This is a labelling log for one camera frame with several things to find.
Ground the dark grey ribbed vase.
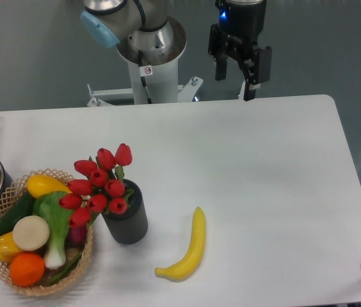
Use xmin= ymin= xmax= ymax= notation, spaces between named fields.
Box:
xmin=102 ymin=179 xmax=148 ymax=244

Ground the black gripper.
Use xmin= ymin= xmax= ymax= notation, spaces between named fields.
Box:
xmin=208 ymin=1 xmax=272 ymax=101

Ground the yellow squash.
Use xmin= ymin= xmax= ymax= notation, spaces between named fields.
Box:
xmin=26 ymin=175 xmax=71 ymax=198

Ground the yellow bell pepper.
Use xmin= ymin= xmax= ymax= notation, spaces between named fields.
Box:
xmin=0 ymin=232 xmax=24 ymax=263

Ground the green bean pod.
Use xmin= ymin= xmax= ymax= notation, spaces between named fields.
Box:
xmin=44 ymin=254 xmax=81 ymax=287

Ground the woven wicker basket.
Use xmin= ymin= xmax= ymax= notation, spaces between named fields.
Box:
xmin=0 ymin=168 xmax=93 ymax=297

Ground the purple red onion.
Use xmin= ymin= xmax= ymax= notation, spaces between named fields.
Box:
xmin=68 ymin=225 xmax=87 ymax=245

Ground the red tulip bouquet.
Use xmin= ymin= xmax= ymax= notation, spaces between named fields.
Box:
xmin=59 ymin=143 xmax=134 ymax=228

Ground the green cucumber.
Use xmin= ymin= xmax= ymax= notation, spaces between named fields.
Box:
xmin=0 ymin=191 xmax=35 ymax=236

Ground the beige round disc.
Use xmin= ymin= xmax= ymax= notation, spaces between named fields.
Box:
xmin=12 ymin=216 xmax=50 ymax=251

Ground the green bok choy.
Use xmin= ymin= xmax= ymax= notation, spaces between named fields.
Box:
xmin=33 ymin=191 xmax=73 ymax=269

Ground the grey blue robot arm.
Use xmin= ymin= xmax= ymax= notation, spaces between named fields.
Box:
xmin=81 ymin=1 xmax=272 ymax=104

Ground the yellow banana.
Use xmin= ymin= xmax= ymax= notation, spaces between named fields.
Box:
xmin=154 ymin=207 xmax=206 ymax=282

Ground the orange fruit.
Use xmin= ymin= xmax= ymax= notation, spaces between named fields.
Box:
xmin=9 ymin=253 xmax=45 ymax=287

